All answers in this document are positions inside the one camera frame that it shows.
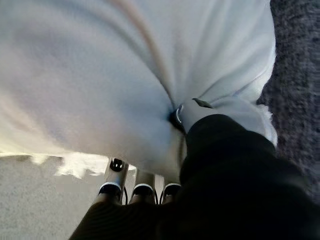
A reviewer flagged white square cushion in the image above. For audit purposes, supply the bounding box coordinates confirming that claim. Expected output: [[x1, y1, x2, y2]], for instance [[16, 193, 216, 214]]
[[0, 0, 279, 191]]

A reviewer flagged grey fabric armchair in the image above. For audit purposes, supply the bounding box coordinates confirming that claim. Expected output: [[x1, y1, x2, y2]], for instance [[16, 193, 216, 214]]
[[255, 0, 320, 200]]

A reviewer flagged right robot hand black palm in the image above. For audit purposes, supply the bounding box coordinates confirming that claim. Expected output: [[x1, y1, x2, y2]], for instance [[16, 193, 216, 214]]
[[68, 98, 320, 240]]

